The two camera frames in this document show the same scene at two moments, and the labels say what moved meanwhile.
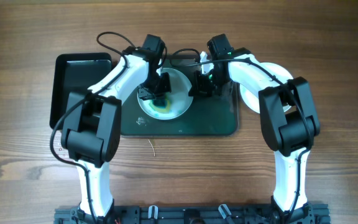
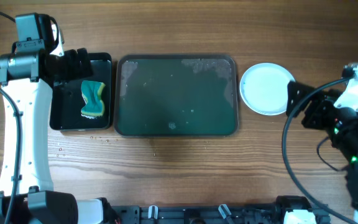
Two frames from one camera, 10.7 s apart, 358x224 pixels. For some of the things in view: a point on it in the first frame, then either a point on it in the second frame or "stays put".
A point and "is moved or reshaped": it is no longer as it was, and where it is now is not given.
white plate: (180, 98) is moved or reshaped
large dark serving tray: (215, 114) stays put
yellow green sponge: (161, 106) is moved or reshaped
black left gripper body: (154, 85) → (70, 68)
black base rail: (310, 213) stays put
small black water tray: (74, 73) stays put
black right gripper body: (207, 82) → (325, 109)
